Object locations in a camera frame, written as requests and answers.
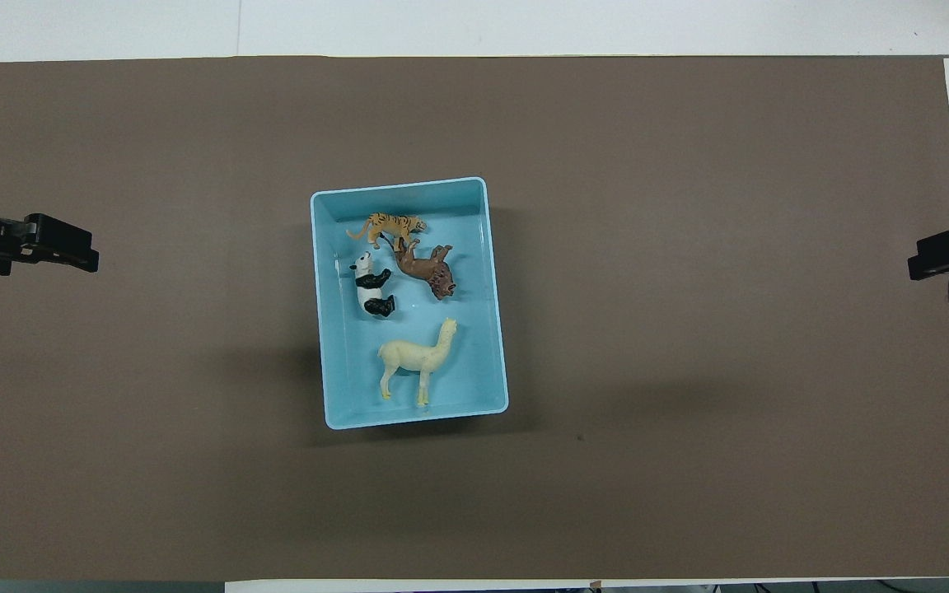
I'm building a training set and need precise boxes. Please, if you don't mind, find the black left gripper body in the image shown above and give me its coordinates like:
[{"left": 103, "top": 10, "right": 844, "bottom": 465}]
[{"left": 0, "top": 183, "right": 101, "bottom": 278}]

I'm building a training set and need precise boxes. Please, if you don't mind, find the brown table mat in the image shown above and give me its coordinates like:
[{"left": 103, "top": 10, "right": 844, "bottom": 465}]
[{"left": 0, "top": 55, "right": 949, "bottom": 581}]

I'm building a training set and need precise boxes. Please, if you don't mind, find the cream alpaca toy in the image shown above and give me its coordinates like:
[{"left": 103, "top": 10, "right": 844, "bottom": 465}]
[{"left": 377, "top": 316, "right": 458, "bottom": 407}]

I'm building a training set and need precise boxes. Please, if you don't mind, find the black white panda toy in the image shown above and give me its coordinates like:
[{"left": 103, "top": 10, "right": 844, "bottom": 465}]
[{"left": 349, "top": 250, "right": 397, "bottom": 320}]

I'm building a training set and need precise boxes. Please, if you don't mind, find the brown lion toy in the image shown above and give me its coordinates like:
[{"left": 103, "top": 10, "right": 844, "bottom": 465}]
[{"left": 392, "top": 239, "right": 457, "bottom": 299}]

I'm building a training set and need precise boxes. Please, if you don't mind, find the orange tiger toy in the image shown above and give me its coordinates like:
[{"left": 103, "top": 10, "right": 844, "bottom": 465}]
[{"left": 347, "top": 212, "right": 428, "bottom": 251}]

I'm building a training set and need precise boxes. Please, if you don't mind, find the light blue storage box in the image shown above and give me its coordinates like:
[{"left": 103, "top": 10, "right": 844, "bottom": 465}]
[{"left": 310, "top": 175, "right": 511, "bottom": 431}]

